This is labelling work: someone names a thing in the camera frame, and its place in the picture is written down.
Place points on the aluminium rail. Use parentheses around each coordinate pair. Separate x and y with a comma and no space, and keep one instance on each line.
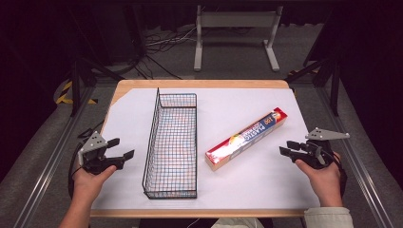
(53,158)
(355,158)

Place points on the person's light trousers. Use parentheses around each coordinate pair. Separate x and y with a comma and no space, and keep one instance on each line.
(237,223)

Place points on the white metal stand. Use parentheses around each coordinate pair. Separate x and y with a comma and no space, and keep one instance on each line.
(237,34)

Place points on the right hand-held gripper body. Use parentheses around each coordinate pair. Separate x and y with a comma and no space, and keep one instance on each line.
(320,146)

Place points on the yellow black hazard tape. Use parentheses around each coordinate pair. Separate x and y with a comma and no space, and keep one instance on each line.
(68,93)

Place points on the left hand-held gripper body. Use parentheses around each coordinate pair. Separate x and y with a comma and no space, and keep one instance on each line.
(93,152)

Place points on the person's right hand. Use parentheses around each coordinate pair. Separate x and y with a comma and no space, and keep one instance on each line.
(321,180)

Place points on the plastic wrap box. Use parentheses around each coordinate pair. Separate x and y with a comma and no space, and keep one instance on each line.
(246,138)

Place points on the person's left hand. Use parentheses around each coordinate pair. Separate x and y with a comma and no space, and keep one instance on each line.
(91,180)

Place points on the white paper sheet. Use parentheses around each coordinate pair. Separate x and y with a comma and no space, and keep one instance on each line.
(247,186)

